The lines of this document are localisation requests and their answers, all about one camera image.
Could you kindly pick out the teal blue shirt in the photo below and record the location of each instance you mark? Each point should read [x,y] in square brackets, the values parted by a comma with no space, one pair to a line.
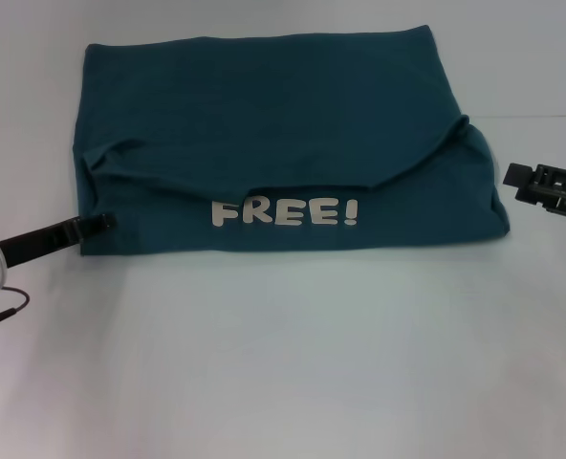
[288,119]

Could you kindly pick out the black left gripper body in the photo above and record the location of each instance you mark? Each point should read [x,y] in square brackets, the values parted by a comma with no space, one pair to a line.
[39,241]

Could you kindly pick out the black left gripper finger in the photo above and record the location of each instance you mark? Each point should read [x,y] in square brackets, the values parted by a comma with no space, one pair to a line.
[96,224]

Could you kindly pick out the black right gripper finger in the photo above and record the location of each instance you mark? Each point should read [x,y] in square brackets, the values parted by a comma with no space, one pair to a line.
[536,198]
[517,174]

